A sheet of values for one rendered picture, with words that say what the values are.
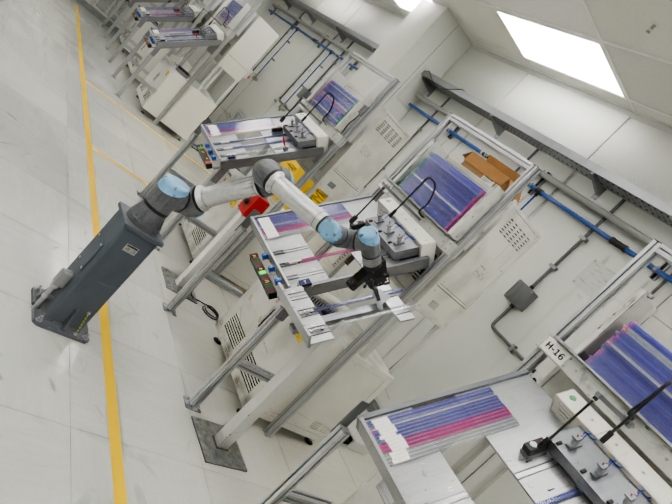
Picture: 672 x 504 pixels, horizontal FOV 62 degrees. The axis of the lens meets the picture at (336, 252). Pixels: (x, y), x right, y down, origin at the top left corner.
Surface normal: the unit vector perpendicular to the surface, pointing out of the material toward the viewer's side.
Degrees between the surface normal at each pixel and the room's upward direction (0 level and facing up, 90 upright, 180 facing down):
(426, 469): 44
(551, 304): 90
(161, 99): 90
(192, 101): 90
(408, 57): 90
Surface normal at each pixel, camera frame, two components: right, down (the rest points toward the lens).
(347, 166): 0.37, 0.52
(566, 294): -0.62, -0.47
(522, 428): 0.06, -0.84
